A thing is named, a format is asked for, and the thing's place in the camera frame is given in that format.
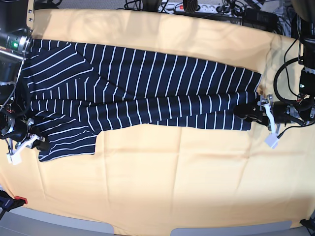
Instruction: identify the black clamp right corner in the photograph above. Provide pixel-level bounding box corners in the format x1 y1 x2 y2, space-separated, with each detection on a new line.
300 218 315 236

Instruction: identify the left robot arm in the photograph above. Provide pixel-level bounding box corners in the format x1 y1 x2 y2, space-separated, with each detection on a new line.
233 0 315 138

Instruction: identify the white power strip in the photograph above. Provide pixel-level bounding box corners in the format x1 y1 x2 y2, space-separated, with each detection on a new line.
158 1 222 14

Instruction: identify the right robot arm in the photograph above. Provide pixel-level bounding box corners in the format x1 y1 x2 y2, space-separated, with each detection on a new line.
0 0 49 165

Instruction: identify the red black clamp left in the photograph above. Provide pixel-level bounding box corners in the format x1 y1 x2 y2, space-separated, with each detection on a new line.
0 190 28 219

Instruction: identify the black power adapter box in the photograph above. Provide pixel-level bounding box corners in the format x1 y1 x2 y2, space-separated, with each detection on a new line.
243 8 278 28

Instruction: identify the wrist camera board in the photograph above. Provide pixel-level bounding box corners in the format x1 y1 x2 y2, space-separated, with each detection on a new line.
264 133 279 149
6 153 22 165

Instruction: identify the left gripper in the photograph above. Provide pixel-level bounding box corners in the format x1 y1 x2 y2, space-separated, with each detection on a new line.
233 94 308 134

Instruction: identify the yellow table cloth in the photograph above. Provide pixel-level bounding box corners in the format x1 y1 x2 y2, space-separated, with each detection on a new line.
0 9 315 236

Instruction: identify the navy white striped T-shirt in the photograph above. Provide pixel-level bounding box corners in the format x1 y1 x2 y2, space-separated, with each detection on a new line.
21 39 261 162

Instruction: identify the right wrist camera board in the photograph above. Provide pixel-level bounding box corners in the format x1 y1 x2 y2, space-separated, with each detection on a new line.
6 153 22 165

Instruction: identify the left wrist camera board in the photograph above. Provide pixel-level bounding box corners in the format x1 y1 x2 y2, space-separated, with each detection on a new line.
264 133 279 149

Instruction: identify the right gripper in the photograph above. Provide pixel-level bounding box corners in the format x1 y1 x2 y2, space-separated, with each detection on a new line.
0 115 50 157

